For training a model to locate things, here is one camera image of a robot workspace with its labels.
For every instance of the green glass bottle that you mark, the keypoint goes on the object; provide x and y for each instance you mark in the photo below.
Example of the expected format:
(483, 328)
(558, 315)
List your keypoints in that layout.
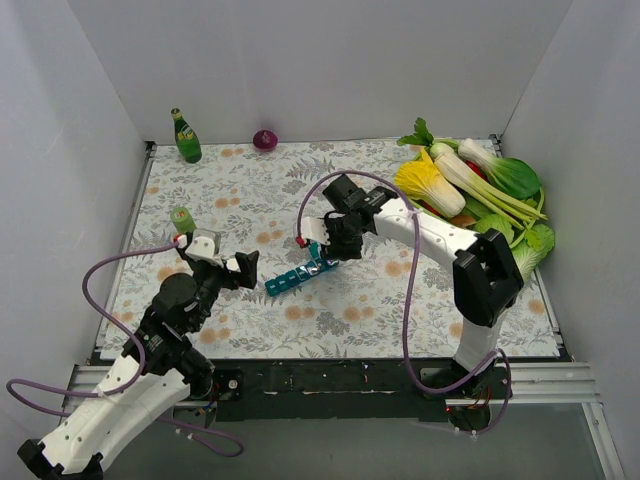
(186, 139)

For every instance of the green can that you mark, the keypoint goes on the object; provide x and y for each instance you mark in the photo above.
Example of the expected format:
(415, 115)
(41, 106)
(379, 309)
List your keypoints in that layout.
(182, 220)

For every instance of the purple onion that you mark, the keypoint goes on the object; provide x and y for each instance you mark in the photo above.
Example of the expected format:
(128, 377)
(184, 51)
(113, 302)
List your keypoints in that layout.
(265, 140)

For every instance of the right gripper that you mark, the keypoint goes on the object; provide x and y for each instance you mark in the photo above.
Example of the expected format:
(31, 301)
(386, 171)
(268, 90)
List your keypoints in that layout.
(340, 248)

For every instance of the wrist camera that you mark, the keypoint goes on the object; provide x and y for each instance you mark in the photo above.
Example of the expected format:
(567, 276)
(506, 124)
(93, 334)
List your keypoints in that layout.
(205, 246)
(312, 230)

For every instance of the yellow napa cabbage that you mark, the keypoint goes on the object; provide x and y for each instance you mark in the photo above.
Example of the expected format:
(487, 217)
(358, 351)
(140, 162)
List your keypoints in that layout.
(421, 180)

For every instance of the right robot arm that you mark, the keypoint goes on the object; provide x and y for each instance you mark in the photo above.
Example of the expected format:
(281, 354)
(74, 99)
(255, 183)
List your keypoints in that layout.
(486, 280)

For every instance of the teal pill organizer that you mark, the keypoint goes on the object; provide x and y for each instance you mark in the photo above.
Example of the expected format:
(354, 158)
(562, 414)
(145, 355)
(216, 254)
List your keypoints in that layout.
(300, 274)

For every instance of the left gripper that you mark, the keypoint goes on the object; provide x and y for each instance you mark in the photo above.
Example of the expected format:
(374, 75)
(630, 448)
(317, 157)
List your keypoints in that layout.
(240, 270)

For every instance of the bok choy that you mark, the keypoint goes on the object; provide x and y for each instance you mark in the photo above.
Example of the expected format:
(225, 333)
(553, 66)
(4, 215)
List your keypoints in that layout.
(510, 175)

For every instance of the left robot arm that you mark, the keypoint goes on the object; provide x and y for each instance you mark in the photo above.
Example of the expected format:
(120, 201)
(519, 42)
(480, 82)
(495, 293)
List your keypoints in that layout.
(158, 367)

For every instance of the green lettuce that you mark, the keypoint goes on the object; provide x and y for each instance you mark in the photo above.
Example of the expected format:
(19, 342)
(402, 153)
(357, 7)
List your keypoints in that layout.
(534, 234)

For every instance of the red pepper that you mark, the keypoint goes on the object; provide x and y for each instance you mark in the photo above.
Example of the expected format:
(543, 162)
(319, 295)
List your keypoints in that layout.
(476, 169)

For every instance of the floral table mat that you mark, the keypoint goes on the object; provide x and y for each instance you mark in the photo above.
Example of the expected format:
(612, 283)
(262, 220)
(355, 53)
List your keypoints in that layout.
(381, 306)

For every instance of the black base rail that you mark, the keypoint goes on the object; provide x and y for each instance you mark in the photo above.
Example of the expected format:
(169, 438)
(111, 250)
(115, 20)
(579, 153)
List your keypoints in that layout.
(312, 389)

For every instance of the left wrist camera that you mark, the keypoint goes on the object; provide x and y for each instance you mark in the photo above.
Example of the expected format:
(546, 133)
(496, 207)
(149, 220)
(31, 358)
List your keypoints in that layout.
(205, 246)

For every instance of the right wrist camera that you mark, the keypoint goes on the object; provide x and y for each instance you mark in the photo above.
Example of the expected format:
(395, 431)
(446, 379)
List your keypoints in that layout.
(312, 230)

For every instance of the parsley leaf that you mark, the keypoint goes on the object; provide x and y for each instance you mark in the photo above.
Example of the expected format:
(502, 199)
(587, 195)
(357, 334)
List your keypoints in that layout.
(421, 135)

